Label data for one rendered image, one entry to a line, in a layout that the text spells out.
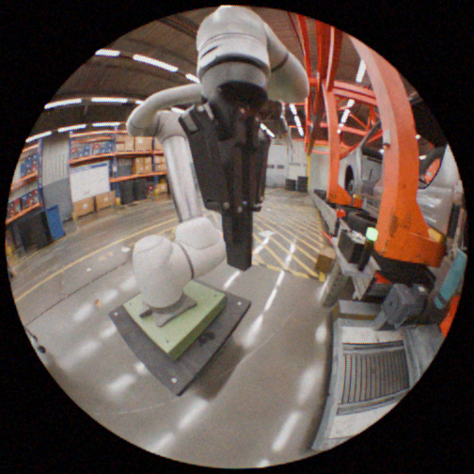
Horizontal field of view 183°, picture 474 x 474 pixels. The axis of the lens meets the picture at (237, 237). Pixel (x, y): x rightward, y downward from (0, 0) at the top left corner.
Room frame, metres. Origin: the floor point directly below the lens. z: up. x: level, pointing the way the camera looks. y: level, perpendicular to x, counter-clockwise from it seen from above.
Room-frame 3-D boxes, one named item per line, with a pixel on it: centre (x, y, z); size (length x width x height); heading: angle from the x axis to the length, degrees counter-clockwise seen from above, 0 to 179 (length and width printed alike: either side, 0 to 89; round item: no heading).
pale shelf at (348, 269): (0.59, -0.66, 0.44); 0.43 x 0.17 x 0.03; 156
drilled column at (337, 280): (0.62, -0.68, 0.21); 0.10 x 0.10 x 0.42; 66
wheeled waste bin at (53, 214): (1.79, 5.28, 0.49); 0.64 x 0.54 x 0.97; 68
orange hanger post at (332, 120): (2.21, -1.61, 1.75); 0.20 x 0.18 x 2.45; 66
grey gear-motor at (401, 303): (0.14, -1.01, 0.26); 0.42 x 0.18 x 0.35; 66
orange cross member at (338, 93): (1.64, -2.87, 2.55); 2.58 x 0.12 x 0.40; 66
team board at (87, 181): (3.09, 4.53, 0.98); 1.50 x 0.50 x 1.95; 151
